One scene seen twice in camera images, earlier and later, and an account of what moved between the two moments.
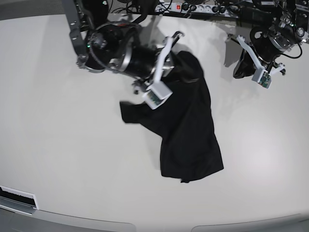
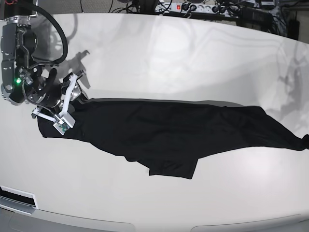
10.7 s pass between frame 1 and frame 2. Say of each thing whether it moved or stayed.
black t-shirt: moved
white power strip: stayed
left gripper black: moved
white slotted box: stayed
